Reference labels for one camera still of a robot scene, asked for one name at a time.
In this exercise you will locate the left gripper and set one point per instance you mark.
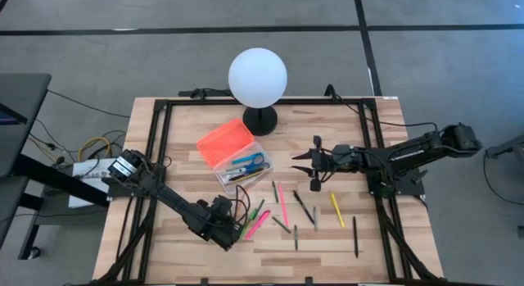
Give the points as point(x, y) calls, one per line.
point(221, 224)

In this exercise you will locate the grey desk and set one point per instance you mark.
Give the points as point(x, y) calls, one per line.
point(20, 114)

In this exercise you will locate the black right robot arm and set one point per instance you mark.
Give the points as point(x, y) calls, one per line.
point(409, 152)

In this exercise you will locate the white paper box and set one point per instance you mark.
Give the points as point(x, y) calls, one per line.
point(84, 198)

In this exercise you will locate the green highlighter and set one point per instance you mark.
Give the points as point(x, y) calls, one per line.
point(253, 215)

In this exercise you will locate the black stand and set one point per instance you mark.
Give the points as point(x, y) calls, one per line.
point(507, 146)

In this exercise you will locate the thin pink pen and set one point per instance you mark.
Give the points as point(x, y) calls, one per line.
point(283, 204)

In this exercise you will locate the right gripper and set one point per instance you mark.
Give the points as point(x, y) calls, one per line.
point(335, 159)

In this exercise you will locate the black pen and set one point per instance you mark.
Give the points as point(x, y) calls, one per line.
point(304, 207)
point(355, 237)

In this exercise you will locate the white globe table lamp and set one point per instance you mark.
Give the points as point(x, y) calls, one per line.
point(258, 77)

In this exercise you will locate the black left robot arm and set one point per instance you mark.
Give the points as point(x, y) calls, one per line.
point(172, 200)

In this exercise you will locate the black desk beam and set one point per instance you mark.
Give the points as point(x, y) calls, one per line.
point(49, 177)

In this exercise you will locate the orange pencil with blue eraser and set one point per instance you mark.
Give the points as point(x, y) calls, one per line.
point(250, 176)

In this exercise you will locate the clear box with orange lid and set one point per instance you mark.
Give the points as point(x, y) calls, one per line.
point(225, 140)

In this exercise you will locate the pink highlighter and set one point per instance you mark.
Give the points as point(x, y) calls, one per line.
point(258, 224)

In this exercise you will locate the yellow highlighter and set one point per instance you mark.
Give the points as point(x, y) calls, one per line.
point(337, 210)

